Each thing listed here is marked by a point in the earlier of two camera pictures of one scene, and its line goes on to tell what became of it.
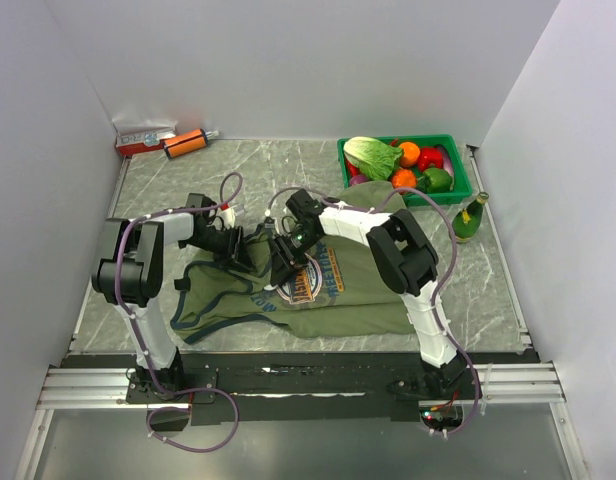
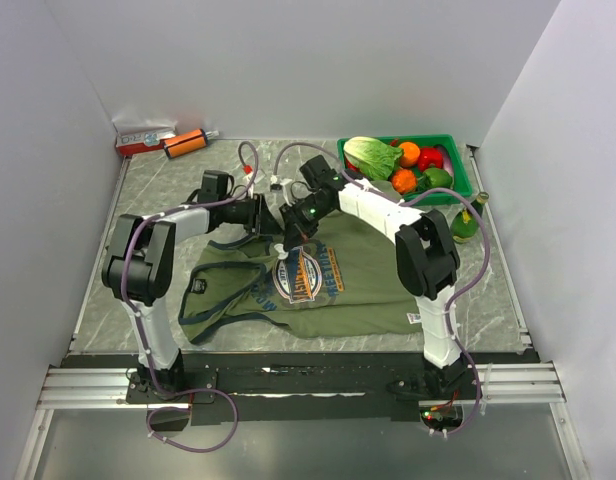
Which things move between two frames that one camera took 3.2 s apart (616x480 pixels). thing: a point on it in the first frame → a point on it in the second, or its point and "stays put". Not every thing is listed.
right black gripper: [282, 270] → [295, 228]
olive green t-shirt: [342, 288] stays put
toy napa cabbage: [373, 158] stays put
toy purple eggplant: [446, 160] stays put
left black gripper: [236, 249] → [259, 218]
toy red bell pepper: [429, 158] stays put
